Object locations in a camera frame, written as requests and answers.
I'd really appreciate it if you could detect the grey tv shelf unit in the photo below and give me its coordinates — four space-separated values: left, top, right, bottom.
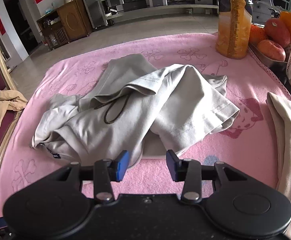
95 0 220 21

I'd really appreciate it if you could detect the red apple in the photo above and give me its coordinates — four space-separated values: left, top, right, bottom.
257 40 286 61

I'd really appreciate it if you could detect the orange juice bottle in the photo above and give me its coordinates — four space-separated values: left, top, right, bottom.
216 0 253 59

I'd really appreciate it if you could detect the grey white t-shirt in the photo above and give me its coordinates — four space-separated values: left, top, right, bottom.
32 54 239 166

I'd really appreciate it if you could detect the wooden cabinet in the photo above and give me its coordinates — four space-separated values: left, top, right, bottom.
37 0 92 50

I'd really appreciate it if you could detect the tan beige jacket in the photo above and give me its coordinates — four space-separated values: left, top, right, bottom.
0 89 28 127

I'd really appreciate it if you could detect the pink blanket table cover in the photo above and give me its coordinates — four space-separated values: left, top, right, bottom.
0 34 290 216

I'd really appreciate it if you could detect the metal fruit bowl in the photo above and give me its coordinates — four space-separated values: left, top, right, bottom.
249 44 287 71

